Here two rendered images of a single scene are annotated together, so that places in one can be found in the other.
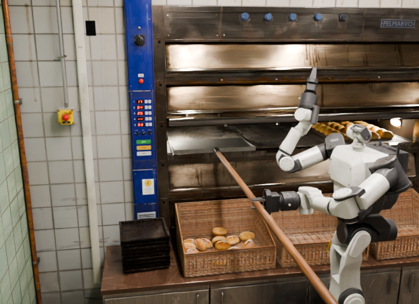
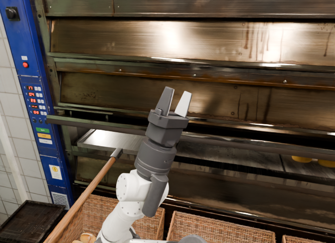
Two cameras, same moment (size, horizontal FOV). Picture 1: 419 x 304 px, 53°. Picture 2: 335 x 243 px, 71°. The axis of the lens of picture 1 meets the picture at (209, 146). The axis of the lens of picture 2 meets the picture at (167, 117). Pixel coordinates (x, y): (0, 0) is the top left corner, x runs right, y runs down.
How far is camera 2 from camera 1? 195 cm
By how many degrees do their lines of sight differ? 25
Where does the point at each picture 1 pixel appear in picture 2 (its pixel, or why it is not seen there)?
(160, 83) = (50, 68)
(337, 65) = (300, 62)
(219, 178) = not seen: hidden behind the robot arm
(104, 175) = (20, 152)
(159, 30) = not seen: outside the picture
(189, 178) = (95, 171)
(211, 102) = (108, 97)
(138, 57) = (16, 35)
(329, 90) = (282, 99)
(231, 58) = (129, 41)
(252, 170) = not seen: hidden behind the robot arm
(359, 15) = not seen: outside the picture
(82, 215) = (12, 180)
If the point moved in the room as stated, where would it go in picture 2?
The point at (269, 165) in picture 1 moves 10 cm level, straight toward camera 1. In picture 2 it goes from (185, 177) to (176, 188)
